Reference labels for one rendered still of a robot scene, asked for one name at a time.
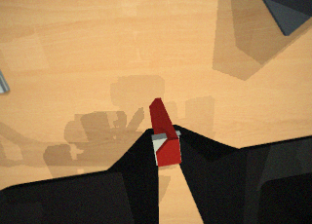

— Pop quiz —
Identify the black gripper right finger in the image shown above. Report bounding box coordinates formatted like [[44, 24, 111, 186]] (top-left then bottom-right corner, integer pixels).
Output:
[[173, 125, 312, 224]]

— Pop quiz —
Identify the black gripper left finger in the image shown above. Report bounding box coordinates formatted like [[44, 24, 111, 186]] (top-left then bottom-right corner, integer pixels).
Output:
[[0, 129, 159, 224]]

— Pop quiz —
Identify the red peg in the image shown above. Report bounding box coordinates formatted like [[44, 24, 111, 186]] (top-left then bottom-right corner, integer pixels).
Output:
[[149, 97, 181, 167]]

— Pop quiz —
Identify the grey sloped panel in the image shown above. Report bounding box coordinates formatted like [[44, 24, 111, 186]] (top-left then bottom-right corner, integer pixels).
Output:
[[262, 0, 312, 36]]

